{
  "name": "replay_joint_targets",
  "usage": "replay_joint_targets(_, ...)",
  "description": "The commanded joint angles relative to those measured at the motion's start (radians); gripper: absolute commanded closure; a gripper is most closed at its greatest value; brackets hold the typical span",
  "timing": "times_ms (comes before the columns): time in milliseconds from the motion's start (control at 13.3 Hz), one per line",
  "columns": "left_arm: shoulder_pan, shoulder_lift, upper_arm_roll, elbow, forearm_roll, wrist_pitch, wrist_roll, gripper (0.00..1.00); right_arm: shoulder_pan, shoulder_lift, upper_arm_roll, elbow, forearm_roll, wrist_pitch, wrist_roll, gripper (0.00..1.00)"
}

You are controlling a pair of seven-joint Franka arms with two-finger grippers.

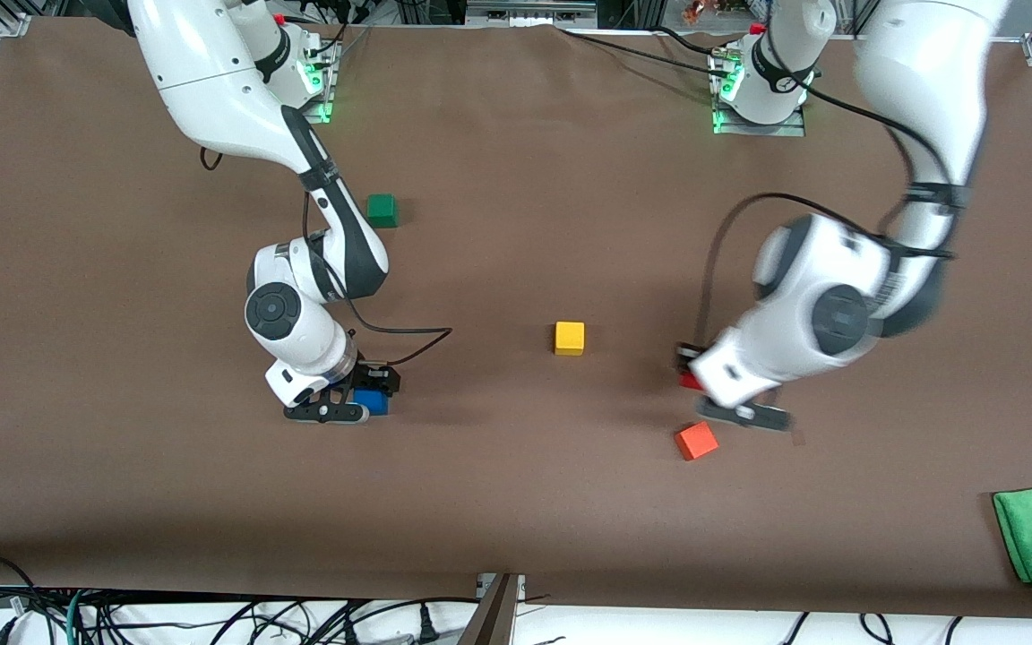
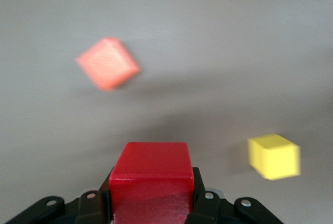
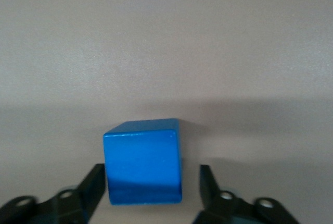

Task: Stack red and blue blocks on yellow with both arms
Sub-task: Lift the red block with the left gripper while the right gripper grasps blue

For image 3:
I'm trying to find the brown table mat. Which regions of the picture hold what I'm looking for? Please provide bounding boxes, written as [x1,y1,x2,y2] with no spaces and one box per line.
[0,0,333,224]

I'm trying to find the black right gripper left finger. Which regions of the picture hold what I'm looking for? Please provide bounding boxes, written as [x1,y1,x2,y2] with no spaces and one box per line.
[0,164,109,224]

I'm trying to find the blue wooden block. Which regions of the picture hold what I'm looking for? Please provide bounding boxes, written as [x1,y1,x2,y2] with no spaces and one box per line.
[103,118,183,206]

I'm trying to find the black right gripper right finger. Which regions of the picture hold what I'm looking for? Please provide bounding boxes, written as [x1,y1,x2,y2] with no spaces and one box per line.
[192,165,300,224]

